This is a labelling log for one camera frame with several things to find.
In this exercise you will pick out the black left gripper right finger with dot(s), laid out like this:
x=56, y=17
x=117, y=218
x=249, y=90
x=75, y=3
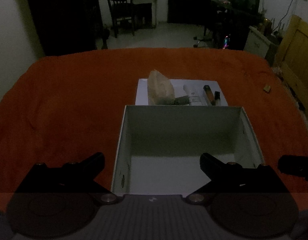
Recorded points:
x=232, y=179

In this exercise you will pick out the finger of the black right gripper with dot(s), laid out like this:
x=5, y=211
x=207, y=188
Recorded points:
x=294, y=165

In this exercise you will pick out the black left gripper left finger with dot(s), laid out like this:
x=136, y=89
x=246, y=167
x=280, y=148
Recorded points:
x=71, y=179

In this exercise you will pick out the white remote control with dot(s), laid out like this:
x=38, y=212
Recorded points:
x=195, y=95

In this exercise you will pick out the orange lighter with black cap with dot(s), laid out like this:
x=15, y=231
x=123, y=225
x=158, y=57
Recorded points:
x=209, y=94

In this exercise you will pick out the clear bag of snacks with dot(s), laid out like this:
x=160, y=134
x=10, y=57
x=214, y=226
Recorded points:
x=160, y=91

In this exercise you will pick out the small yellow-faced toy figure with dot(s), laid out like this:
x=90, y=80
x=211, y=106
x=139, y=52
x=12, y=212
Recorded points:
x=182, y=100

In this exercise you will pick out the orange red tablecloth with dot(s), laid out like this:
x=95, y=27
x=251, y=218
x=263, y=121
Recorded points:
x=66, y=108

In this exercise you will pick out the open white cardboard box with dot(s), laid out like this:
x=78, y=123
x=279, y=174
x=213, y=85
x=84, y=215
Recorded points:
x=159, y=147

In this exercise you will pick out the small yellow paper scrap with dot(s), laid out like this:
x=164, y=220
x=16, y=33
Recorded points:
x=267, y=89

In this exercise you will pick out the yellow wooden board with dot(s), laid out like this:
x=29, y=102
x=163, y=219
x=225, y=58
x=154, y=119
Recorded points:
x=292, y=58

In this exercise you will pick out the flat white box lid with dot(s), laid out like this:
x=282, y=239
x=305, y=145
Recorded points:
x=196, y=85

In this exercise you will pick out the white cabinet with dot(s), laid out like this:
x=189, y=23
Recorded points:
x=258, y=44

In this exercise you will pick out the rgb lit computer case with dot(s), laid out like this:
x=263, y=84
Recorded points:
x=226, y=42

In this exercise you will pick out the dark wooden chair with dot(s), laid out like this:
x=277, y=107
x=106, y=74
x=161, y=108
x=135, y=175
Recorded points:
x=122, y=12

